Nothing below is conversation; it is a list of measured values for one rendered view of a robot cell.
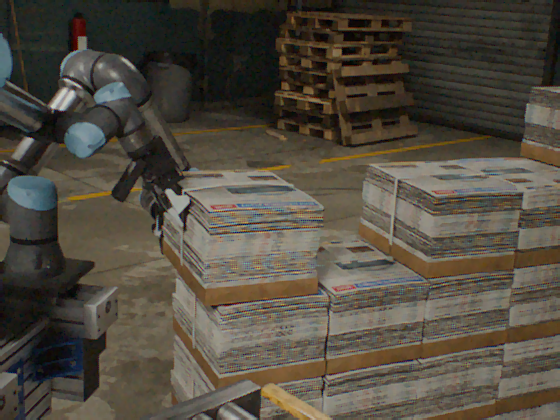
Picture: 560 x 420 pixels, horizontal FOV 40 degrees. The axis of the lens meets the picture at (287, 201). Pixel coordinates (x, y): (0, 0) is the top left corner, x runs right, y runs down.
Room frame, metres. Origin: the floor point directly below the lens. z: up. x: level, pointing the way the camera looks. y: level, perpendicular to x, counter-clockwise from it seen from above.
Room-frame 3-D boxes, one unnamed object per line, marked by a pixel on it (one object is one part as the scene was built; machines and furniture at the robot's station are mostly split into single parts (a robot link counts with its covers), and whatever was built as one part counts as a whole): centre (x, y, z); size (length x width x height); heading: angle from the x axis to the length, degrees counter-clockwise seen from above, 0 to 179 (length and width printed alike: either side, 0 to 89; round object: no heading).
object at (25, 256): (1.85, 0.63, 0.87); 0.15 x 0.15 x 0.10
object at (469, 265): (2.14, -0.43, 0.86); 0.38 x 0.29 x 0.04; 24
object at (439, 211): (2.15, -0.43, 0.95); 0.38 x 0.29 x 0.23; 24
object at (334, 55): (8.87, -0.53, 0.65); 1.33 x 0.94 x 1.30; 138
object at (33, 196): (1.86, 0.63, 0.98); 0.13 x 0.12 x 0.14; 53
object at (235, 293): (1.77, 0.08, 0.86); 0.29 x 0.16 x 0.04; 114
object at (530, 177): (2.27, -0.69, 0.95); 0.38 x 0.29 x 0.23; 26
